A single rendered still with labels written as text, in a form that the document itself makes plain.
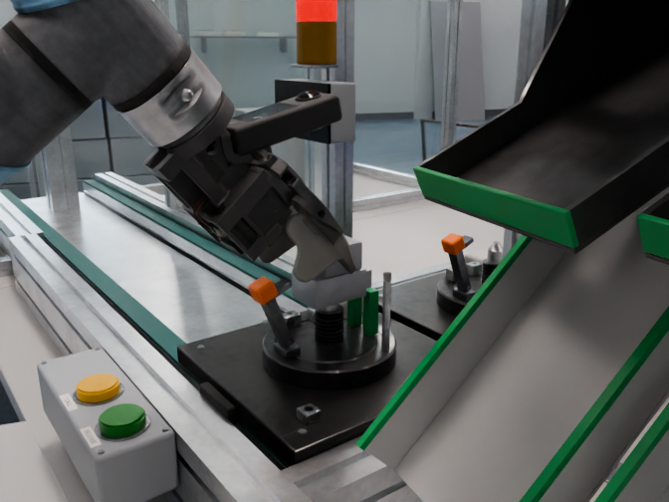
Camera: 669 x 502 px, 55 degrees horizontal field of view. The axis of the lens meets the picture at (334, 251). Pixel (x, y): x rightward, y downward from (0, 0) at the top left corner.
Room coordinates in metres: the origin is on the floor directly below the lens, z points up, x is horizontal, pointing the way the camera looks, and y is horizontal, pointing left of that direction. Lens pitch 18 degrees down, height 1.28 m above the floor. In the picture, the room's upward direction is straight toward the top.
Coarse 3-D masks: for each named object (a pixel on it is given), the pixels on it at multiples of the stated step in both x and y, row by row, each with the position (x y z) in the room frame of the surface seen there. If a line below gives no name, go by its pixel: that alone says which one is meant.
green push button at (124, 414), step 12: (108, 408) 0.51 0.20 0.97; (120, 408) 0.51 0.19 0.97; (132, 408) 0.51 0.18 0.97; (108, 420) 0.49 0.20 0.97; (120, 420) 0.49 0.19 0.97; (132, 420) 0.49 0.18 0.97; (144, 420) 0.50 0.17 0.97; (108, 432) 0.48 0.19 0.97; (120, 432) 0.48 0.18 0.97; (132, 432) 0.48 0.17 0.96
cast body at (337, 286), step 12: (348, 240) 0.61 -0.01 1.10; (360, 252) 0.61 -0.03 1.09; (336, 264) 0.59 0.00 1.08; (360, 264) 0.61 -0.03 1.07; (324, 276) 0.59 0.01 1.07; (336, 276) 0.59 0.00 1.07; (348, 276) 0.60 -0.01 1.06; (360, 276) 0.61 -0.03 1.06; (300, 288) 0.60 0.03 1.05; (312, 288) 0.58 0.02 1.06; (324, 288) 0.58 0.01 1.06; (336, 288) 0.59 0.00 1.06; (348, 288) 0.60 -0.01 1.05; (360, 288) 0.61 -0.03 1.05; (300, 300) 0.60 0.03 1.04; (312, 300) 0.58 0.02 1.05; (324, 300) 0.58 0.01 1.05; (336, 300) 0.59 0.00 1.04; (348, 300) 0.60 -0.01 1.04
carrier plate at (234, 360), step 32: (192, 352) 0.62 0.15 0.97; (224, 352) 0.62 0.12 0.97; (256, 352) 0.62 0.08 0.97; (416, 352) 0.62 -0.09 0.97; (224, 384) 0.55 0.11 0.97; (256, 384) 0.55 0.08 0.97; (288, 384) 0.55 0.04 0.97; (384, 384) 0.55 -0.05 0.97; (256, 416) 0.50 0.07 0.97; (288, 416) 0.50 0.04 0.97; (352, 416) 0.50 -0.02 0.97; (288, 448) 0.45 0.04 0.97; (320, 448) 0.46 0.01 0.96
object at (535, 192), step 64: (576, 0) 0.46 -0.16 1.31; (640, 0) 0.48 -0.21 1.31; (576, 64) 0.46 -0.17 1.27; (640, 64) 0.48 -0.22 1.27; (512, 128) 0.44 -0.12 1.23; (576, 128) 0.42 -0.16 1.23; (640, 128) 0.38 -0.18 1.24; (448, 192) 0.38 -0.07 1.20; (512, 192) 0.37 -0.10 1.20; (576, 192) 0.34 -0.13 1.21; (640, 192) 0.31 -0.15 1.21
